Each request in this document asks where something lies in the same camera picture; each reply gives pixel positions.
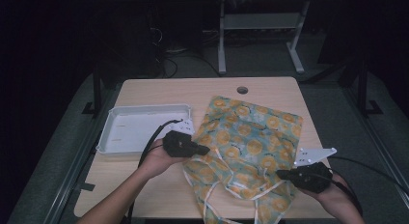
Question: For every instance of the person's left hand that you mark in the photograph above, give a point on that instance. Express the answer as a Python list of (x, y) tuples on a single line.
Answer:
[(156, 159)]

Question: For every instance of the grey metal rail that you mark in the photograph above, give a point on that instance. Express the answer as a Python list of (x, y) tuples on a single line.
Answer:
[(379, 143), (77, 159)]

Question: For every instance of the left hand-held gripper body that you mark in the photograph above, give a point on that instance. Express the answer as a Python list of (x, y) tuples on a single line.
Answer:
[(177, 145)]

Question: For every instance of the white plastic tray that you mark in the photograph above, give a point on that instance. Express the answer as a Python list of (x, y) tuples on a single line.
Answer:
[(135, 130)]

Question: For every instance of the grey tape strip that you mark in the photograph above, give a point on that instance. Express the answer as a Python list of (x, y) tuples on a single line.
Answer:
[(87, 187)]

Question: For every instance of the person's right hand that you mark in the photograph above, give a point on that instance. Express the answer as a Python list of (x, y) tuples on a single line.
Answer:
[(336, 195)]

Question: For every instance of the white metal desk frame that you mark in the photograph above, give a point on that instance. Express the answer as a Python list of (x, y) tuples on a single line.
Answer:
[(260, 21)]

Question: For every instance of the orange-print teal fabric bag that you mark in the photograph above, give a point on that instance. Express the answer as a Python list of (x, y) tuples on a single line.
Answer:
[(250, 137)]

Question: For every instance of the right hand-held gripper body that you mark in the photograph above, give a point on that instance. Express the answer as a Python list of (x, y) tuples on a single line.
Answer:
[(313, 179)]

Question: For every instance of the black metal stand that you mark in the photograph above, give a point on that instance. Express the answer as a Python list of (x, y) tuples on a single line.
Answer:
[(96, 89), (363, 89)]

